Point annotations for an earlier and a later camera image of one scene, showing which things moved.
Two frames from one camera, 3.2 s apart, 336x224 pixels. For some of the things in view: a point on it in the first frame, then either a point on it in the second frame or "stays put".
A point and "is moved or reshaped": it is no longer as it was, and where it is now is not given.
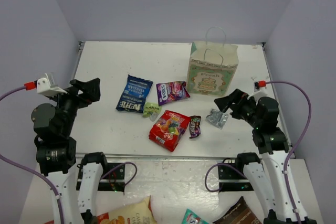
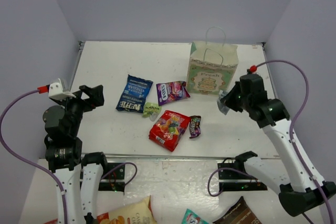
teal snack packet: x=190 y=217 stays put
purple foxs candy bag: x=167 y=92 stays put
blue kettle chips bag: x=133 y=97 stays put
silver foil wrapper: x=218 y=118 is moved or reshaped
